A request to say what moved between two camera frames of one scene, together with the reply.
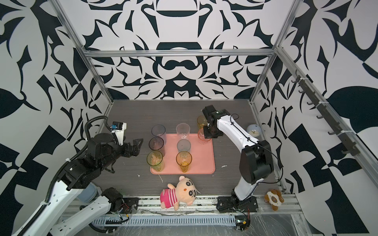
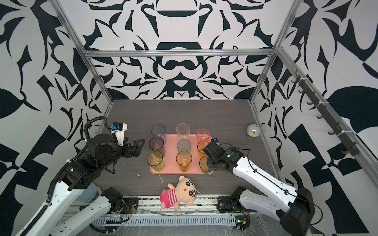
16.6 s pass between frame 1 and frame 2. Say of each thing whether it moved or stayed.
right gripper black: moved
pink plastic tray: stayed
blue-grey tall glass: stayed
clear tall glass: stayed
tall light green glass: stayed
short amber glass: moved
